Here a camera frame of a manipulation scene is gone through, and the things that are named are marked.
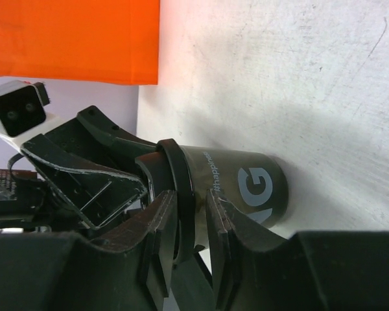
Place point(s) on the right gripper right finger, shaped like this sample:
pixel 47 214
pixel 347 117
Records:
pixel 256 269

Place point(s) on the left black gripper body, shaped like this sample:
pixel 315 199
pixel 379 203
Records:
pixel 38 206

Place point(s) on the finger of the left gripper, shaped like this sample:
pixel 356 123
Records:
pixel 96 193
pixel 110 135

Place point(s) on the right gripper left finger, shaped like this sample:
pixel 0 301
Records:
pixel 130 268

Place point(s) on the black paper coffee cup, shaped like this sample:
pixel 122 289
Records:
pixel 253 182

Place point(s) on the orange paper bag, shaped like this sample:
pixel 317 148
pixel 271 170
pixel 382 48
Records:
pixel 115 42

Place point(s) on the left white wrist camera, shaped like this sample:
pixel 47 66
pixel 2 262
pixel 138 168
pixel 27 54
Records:
pixel 22 113

